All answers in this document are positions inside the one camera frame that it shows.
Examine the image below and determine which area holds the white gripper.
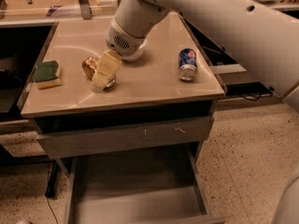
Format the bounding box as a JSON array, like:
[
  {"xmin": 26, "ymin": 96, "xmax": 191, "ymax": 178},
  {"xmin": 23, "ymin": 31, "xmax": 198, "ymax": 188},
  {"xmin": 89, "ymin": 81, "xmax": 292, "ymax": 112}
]
[{"xmin": 91, "ymin": 19, "xmax": 144, "ymax": 92}]

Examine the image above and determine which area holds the orange soda can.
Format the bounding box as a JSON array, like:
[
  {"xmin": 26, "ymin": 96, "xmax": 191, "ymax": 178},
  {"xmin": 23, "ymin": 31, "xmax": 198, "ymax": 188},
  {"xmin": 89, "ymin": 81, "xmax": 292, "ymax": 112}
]
[{"xmin": 82, "ymin": 57, "xmax": 116, "ymax": 90}]

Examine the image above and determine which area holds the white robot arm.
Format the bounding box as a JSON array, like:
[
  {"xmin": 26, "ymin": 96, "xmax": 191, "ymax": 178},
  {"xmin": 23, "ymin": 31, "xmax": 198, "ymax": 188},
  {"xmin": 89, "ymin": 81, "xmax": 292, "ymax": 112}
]
[{"xmin": 106, "ymin": 0, "xmax": 299, "ymax": 112}]

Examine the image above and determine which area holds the blue soda can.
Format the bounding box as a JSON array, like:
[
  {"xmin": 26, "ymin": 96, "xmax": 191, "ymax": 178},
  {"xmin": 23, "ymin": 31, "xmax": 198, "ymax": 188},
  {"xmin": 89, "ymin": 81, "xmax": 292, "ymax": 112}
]
[{"xmin": 178, "ymin": 49, "xmax": 197, "ymax": 81}]

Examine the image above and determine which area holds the grey drawer cabinet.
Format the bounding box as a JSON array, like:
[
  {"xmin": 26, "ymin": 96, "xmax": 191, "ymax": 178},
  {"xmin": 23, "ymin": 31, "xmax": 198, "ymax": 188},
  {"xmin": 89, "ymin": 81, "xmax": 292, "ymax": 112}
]
[{"xmin": 17, "ymin": 13, "xmax": 227, "ymax": 224}]

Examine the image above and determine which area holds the closed top drawer front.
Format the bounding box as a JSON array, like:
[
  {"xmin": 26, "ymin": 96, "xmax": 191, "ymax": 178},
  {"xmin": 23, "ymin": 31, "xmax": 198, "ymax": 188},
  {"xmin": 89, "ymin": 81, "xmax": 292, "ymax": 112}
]
[{"xmin": 36, "ymin": 116, "xmax": 214, "ymax": 159}]

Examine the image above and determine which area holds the open middle drawer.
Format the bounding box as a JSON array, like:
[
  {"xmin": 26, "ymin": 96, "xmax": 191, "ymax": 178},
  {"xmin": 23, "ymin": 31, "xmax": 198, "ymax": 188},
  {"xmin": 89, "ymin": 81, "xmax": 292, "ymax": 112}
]
[{"xmin": 64, "ymin": 145, "xmax": 225, "ymax": 224}]

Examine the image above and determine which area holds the white bowl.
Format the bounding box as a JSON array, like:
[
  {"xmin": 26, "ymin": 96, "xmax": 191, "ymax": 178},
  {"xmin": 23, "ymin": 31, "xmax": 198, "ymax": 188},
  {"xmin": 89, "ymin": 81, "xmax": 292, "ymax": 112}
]
[{"xmin": 122, "ymin": 40, "xmax": 147, "ymax": 63}]

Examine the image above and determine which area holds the green yellow sponge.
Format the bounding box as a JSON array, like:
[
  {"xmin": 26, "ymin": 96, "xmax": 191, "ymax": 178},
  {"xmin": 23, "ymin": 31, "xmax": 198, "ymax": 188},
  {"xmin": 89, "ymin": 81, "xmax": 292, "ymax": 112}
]
[{"xmin": 33, "ymin": 61, "xmax": 61, "ymax": 90}]

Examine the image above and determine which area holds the grey metal post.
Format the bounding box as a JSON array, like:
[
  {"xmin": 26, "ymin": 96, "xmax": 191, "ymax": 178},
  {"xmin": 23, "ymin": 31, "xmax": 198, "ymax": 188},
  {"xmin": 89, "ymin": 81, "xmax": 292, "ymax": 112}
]
[{"xmin": 78, "ymin": 0, "xmax": 92, "ymax": 20}]

